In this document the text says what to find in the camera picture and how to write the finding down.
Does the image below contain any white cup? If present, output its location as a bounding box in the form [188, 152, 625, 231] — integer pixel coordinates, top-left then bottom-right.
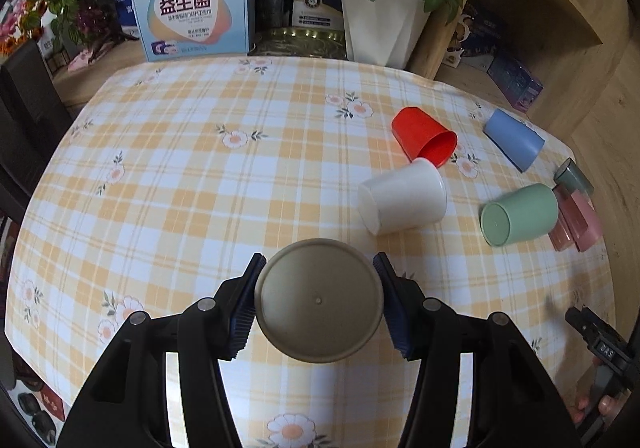
[357, 158, 448, 235]

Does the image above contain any dark blue labelled box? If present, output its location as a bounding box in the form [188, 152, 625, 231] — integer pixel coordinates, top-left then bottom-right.
[290, 0, 346, 31]

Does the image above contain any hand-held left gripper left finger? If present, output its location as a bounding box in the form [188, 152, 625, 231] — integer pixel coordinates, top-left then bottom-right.
[55, 253, 266, 448]

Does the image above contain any small blue and white box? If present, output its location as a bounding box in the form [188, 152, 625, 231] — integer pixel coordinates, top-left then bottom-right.
[111, 0, 142, 39]

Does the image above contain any person's right hand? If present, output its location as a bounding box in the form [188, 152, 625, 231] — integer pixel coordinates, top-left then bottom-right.
[573, 393, 623, 425]

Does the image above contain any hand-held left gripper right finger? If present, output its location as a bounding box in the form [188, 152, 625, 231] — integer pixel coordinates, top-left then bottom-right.
[372, 252, 583, 448]

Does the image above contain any black chair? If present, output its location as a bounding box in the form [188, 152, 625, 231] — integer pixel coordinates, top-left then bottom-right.
[0, 38, 72, 215]

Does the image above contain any red cup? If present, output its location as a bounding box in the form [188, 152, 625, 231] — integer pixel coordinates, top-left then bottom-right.
[391, 106, 458, 169]

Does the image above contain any pink cup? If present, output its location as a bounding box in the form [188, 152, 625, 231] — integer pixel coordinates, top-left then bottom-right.
[570, 191, 604, 253]

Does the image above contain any plaid floral tablecloth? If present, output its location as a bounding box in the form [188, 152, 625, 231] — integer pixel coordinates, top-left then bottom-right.
[4, 55, 616, 448]

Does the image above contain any gold metal tray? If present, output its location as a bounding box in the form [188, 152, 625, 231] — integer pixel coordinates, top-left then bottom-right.
[248, 26, 351, 61]

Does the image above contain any light blue printed box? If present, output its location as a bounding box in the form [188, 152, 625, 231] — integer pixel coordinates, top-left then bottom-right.
[129, 0, 257, 62]

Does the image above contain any wooden shelf unit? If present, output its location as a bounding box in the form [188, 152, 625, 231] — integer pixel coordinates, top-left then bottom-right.
[407, 0, 632, 129]

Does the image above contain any white flower pot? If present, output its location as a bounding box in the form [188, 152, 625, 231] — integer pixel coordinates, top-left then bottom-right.
[341, 0, 432, 70]

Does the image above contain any dusty rose cup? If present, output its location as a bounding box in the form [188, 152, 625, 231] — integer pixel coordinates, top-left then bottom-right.
[548, 186, 583, 251]

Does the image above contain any blue cup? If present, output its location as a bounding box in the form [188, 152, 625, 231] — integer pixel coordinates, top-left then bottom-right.
[483, 108, 546, 173]

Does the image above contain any purple box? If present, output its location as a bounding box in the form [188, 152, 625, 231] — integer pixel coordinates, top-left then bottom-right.
[487, 50, 544, 111]

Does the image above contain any mint green cup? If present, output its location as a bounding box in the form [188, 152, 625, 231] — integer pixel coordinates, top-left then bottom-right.
[480, 183, 559, 247]

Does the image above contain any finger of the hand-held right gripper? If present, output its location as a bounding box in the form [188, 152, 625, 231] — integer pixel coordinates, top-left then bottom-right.
[565, 306, 608, 349]

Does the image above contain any dark grey-green cup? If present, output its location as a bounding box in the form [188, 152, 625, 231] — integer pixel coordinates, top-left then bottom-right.
[553, 158, 595, 196]

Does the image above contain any black shoe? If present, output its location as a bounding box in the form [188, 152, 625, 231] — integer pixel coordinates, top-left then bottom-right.
[17, 390, 57, 440]

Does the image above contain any dark blue patterned box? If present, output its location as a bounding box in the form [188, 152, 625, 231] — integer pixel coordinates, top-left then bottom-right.
[256, 0, 293, 34]

